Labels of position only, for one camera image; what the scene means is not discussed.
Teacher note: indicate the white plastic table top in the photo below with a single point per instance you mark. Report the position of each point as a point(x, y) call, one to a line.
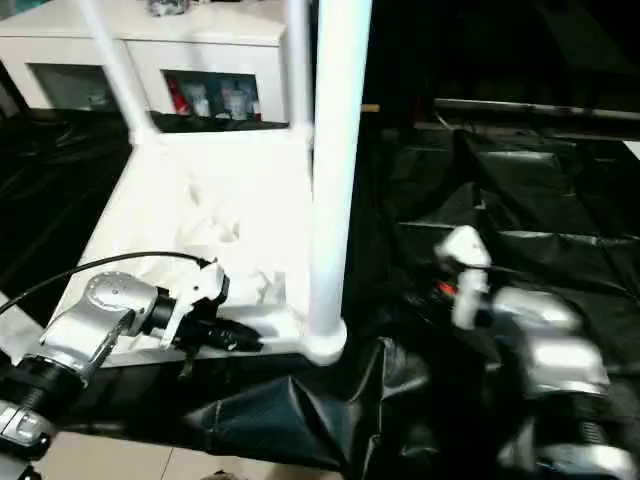
point(210, 220)

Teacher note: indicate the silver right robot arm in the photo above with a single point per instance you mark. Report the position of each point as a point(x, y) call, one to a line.
point(560, 370)

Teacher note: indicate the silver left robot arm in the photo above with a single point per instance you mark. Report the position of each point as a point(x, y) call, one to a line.
point(70, 350)

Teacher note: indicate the black work mat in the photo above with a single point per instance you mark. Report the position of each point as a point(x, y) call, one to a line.
point(500, 220)

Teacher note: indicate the small yellow tag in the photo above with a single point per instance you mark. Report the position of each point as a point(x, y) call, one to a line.
point(370, 108)

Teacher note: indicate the white sideboard with glass doors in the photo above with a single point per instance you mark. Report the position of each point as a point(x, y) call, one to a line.
point(150, 50)

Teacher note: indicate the clear glass ornament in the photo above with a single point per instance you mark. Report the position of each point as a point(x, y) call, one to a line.
point(170, 6)

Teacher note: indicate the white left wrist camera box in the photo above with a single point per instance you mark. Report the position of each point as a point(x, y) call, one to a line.
point(200, 290)

